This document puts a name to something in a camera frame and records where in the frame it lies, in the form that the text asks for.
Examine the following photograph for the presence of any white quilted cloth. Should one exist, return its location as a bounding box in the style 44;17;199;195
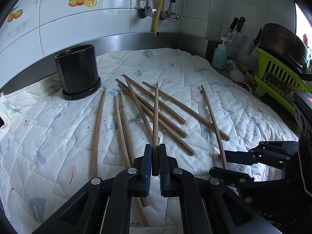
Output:
0;47;299;234

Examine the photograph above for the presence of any white plastic ladle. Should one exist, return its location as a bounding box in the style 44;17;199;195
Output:
230;68;245;83

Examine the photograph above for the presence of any green dish rack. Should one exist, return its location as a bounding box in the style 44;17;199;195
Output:
254;47;311;114

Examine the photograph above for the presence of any teal soap pump bottle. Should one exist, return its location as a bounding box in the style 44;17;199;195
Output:
212;37;232;70

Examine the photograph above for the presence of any cleaver knife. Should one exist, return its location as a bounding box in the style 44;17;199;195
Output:
225;16;247;51

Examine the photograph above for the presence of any black wok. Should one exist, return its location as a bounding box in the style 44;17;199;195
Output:
259;23;311;82

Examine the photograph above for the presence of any black ribbed utensil holder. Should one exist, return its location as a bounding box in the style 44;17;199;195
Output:
54;44;102;100

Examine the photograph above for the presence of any chrome water valve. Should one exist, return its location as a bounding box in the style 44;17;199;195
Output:
160;10;180;22

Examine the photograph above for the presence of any red handle water valve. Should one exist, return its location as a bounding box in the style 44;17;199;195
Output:
138;7;158;19

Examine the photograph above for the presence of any yellow gas hose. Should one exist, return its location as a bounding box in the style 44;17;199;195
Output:
152;0;169;36

